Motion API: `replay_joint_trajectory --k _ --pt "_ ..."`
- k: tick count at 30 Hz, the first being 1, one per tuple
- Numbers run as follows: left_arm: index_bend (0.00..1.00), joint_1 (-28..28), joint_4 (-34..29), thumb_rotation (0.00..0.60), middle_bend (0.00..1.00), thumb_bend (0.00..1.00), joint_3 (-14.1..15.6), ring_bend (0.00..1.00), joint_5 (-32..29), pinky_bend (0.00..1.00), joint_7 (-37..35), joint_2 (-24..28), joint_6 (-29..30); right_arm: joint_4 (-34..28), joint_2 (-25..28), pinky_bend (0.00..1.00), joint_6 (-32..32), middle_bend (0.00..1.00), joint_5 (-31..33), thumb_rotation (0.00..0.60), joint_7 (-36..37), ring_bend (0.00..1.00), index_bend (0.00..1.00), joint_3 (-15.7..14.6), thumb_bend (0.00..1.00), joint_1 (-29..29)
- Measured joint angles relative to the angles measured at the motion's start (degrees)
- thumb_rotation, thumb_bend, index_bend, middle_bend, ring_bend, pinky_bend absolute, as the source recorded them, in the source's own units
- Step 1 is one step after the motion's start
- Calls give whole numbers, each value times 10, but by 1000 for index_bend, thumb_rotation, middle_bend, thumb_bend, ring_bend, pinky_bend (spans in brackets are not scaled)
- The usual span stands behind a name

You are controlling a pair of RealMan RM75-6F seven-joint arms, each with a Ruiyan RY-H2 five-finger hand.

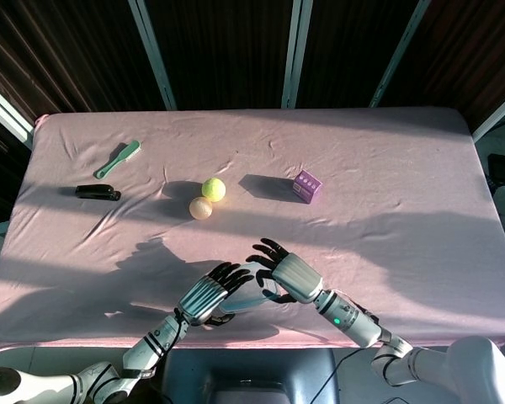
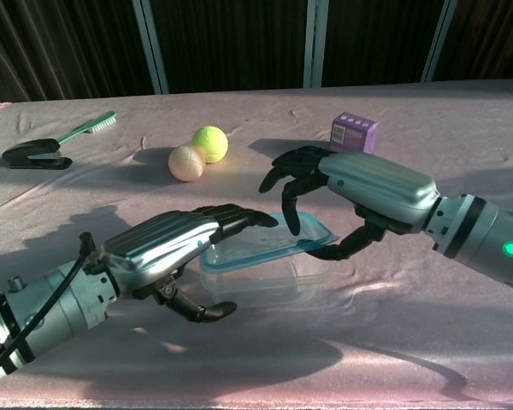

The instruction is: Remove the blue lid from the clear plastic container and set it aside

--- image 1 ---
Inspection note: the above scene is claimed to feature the yellow-green tennis ball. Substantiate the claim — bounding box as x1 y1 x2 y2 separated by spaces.
201 177 227 203

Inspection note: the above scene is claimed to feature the grey robot torso base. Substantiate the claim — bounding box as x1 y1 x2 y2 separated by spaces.
158 347 338 404

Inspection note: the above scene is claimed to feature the black cable by torso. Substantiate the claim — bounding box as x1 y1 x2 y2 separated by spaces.
310 348 365 404

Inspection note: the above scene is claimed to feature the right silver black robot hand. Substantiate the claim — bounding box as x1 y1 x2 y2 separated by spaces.
245 237 325 306

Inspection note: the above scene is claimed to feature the black stapler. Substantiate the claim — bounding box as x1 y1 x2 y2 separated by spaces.
74 183 122 202

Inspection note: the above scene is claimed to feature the small purple cardboard box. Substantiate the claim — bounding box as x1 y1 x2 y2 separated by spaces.
292 169 324 205

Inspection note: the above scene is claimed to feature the peach coloured ball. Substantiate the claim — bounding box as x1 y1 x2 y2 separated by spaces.
189 196 215 221

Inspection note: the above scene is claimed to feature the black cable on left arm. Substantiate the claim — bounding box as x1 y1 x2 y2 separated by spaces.
162 308 186 363

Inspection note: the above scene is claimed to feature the clear container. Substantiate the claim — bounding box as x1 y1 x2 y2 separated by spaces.
223 263 285 313

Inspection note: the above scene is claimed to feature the green toothbrush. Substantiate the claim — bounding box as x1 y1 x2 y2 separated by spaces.
93 140 143 181

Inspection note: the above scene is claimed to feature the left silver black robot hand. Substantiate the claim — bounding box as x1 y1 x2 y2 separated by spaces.
174 261 254 328

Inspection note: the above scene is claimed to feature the white window frame post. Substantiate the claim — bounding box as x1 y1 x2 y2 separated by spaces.
368 0 431 109
0 75 38 149
127 0 178 111
470 83 505 142
280 0 315 109

